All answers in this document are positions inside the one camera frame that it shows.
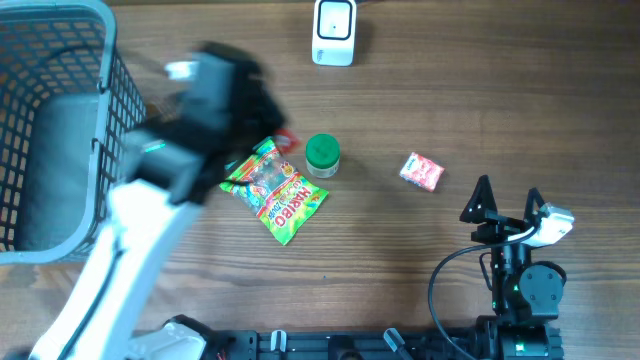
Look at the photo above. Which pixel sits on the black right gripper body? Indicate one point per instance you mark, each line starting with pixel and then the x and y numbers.
pixel 498 229

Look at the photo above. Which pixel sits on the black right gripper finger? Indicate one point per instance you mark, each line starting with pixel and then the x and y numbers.
pixel 534 202
pixel 481 207

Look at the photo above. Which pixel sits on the red small candy packet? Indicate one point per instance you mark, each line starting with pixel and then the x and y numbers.
pixel 421 172

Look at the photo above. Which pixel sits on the green lid jar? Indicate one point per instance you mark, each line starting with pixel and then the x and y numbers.
pixel 322 155

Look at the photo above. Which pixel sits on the Haribo gummy bag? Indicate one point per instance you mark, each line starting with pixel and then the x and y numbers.
pixel 275 191

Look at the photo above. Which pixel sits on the red Nescafe stick sachet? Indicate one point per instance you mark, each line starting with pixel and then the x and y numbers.
pixel 285 140

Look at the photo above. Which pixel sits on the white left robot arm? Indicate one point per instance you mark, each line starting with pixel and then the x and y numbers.
pixel 169 169

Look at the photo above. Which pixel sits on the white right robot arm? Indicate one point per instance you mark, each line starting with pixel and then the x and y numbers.
pixel 525 293

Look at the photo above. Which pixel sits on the white barcode scanner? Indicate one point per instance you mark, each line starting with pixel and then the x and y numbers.
pixel 334 32

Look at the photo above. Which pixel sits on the grey plastic shopping basket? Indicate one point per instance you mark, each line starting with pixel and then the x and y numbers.
pixel 67 102

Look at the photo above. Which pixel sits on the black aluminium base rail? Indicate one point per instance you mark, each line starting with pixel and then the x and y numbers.
pixel 350 345

